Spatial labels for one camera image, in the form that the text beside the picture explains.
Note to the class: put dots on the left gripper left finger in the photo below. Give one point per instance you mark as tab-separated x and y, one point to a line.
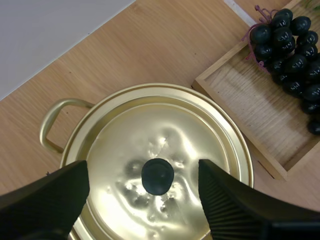
45	200

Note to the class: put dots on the shallow wooden tray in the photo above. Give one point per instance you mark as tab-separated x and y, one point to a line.
255	100

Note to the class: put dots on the bunch of dark toy grapes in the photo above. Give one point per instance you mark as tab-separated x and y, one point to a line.
292	60

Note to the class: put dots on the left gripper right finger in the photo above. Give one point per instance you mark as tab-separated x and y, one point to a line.
240	207

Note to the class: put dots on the gold lid with black knob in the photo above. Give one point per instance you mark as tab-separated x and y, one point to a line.
160	130

